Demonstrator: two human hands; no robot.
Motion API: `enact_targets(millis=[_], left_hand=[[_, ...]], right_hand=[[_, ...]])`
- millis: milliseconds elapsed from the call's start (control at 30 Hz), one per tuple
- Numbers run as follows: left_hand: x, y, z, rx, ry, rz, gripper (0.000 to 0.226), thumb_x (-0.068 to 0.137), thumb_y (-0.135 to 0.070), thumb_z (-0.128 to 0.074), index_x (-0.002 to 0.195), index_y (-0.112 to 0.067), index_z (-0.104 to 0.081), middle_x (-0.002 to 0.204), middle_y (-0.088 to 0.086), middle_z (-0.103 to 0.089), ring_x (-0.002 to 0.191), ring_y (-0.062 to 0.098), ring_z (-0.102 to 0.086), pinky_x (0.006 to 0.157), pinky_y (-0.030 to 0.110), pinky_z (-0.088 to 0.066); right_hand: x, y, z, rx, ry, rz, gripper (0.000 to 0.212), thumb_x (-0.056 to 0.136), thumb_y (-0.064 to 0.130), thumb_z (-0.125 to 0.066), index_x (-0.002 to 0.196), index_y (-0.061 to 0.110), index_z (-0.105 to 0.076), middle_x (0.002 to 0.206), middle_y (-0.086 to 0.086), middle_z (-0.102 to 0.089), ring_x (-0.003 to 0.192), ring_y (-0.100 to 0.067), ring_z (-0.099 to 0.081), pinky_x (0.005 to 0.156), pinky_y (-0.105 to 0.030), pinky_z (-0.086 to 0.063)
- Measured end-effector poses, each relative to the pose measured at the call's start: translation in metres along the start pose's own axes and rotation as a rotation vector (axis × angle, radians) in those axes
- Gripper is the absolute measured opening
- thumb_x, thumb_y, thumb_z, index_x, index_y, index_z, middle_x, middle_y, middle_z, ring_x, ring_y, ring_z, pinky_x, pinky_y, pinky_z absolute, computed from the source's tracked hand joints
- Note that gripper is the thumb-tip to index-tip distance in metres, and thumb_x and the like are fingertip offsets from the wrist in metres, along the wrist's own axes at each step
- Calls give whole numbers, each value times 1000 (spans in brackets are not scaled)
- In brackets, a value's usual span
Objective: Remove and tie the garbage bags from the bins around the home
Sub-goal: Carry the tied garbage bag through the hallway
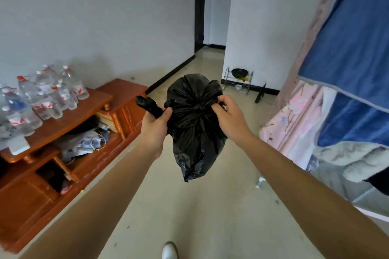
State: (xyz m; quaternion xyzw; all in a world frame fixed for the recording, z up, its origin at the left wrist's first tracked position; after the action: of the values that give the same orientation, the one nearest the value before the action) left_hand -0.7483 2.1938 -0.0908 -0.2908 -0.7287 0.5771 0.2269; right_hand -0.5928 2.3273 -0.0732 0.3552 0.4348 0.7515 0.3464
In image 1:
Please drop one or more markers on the small white box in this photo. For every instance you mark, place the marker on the small white box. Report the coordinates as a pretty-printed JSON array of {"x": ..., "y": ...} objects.
[{"x": 18, "y": 146}]

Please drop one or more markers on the pink floral sheet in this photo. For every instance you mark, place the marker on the pink floral sheet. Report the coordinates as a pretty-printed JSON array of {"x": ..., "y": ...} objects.
[{"x": 291, "y": 122}]

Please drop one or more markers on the small white bowl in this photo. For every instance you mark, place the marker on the small white bowl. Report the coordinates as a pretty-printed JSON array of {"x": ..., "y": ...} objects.
[{"x": 238, "y": 87}]

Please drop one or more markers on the reddish wooden low cabinet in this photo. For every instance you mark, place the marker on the reddish wooden low cabinet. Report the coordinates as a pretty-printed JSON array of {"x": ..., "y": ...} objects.
[{"x": 67, "y": 120}]

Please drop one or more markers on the person's right forearm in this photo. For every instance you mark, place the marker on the person's right forearm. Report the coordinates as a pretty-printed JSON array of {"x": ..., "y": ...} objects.
[{"x": 304, "y": 201}]

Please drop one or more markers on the black wok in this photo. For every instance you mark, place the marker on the black wok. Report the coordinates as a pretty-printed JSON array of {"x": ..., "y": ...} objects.
[{"x": 239, "y": 73}]

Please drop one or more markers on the blue blanket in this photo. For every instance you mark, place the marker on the blue blanket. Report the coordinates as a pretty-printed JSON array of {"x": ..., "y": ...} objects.
[{"x": 358, "y": 40}]

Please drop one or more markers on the black leaning tool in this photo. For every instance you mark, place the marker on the black leaning tool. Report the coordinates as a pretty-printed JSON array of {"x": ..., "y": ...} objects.
[{"x": 260, "y": 95}]

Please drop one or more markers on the white lace-up shoe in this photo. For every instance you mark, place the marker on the white lace-up shoe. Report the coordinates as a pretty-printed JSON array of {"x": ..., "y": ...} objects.
[{"x": 170, "y": 251}]

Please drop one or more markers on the grey crumpled cloth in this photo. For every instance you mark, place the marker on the grey crumpled cloth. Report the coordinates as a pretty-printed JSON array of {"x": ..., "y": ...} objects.
[{"x": 76, "y": 146}]

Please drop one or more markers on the black baseboard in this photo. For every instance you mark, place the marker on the black baseboard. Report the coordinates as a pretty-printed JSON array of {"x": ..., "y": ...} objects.
[{"x": 170, "y": 74}]

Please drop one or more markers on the group of clear water bottles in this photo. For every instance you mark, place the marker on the group of clear water bottles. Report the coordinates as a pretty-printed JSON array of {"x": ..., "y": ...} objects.
[{"x": 45, "y": 92}]

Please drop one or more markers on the person's left hand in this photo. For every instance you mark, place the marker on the person's left hand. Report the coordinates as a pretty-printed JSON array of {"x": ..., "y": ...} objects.
[{"x": 155, "y": 134}]

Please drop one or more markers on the white fluffy towel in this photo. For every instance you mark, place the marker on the white fluffy towel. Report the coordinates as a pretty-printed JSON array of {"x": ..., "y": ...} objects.
[{"x": 358, "y": 161}]

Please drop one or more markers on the black plastic garbage bag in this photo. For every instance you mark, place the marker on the black plastic garbage bag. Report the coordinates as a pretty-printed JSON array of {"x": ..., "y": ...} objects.
[{"x": 194, "y": 146}]

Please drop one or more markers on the person's right hand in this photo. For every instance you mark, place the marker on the person's right hand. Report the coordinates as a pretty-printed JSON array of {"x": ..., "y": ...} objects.
[{"x": 232, "y": 122}]

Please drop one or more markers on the person's left forearm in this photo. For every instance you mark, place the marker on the person's left forearm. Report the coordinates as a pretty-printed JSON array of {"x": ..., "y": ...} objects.
[{"x": 91, "y": 207}]

